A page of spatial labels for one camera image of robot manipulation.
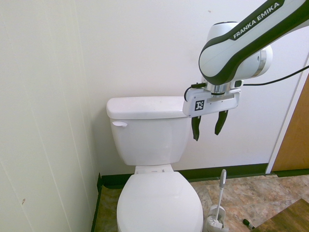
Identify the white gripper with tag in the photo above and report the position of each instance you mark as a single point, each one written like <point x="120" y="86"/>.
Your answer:
<point x="217" y="104"/>

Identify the white toilet flush lever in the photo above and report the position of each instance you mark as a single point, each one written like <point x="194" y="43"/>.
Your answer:
<point x="118" y="123"/>

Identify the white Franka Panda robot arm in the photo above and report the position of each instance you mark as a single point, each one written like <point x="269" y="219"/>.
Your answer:
<point x="217" y="60"/>

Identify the white ceramic toilet tank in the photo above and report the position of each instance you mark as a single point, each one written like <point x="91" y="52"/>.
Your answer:
<point x="149" y="140"/>

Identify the white toilet brush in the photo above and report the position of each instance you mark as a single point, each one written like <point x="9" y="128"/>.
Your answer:
<point x="222" y="186"/>

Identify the white toilet tank lid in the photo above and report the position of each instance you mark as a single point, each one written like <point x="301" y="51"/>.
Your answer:
<point x="144" y="106"/>

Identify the white ceramic toilet bowl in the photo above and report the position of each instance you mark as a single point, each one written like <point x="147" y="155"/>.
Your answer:
<point x="154" y="169"/>

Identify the white toilet seat cover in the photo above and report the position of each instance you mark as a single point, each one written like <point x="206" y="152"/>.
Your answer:
<point x="157" y="203"/>

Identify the white toilet brush holder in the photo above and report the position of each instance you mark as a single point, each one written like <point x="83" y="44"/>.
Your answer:
<point x="212" y="226"/>

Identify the brown wooden door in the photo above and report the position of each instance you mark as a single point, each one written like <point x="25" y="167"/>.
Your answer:
<point x="294" y="135"/>

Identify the small black tool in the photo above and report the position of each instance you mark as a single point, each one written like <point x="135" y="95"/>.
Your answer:
<point x="248" y="223"/>

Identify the dark wooden board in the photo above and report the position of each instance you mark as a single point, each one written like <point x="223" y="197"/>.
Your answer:
<point x="289" y="217"/>

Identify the black wall baseboard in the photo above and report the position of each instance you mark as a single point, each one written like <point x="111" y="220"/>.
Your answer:
<point x="97" y="193"/>
<point x="217" y="175"/>

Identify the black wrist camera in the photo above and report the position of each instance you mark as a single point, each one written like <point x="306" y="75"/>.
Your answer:
<point x="238" y="83"/>

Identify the white door frame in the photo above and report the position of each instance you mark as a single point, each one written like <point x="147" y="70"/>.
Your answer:
<point x="286" y="125"/>

